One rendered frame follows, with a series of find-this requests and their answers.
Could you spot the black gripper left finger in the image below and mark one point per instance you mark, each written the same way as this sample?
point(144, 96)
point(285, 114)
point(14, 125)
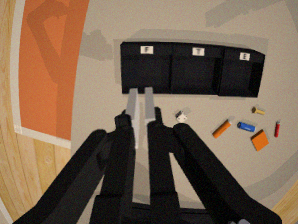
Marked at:
point(66, 198)

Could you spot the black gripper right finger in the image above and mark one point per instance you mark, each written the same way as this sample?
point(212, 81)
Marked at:
point(222, 196)

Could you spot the black rack of bins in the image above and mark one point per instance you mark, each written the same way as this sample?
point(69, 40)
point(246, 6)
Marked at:
point(151, 64)

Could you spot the orange aa battery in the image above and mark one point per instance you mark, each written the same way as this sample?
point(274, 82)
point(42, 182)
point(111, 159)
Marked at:
point(222, 128)

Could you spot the blue battery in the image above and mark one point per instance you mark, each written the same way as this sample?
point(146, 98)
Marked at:
point(246, 127)

